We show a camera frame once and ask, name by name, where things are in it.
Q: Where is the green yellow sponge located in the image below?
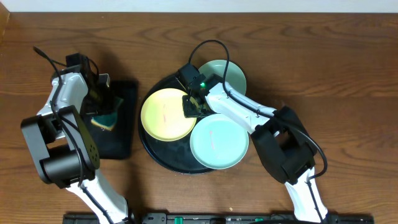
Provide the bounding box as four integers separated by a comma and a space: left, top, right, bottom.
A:
91, 97, 124, 131

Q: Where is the yellow plate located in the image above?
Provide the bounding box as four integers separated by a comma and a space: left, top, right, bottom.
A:
141, 88, 197, 141

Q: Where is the light green plate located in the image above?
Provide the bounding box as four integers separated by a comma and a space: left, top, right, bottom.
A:
198, 60, 247, 95
190, 114, 249, 169

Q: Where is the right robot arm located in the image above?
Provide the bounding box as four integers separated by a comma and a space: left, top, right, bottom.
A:
176, 74, 328, 223

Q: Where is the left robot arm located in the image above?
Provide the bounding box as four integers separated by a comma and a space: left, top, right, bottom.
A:
21, 71, 137, 223

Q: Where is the black rectangular tray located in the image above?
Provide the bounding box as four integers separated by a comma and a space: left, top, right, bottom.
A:
83, 80, 137, 160

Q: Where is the black round tray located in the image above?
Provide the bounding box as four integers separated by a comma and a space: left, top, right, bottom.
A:
139, 75, 215, 174

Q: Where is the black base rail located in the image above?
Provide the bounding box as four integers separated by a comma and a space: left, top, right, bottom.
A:
62, 211, 375, 224

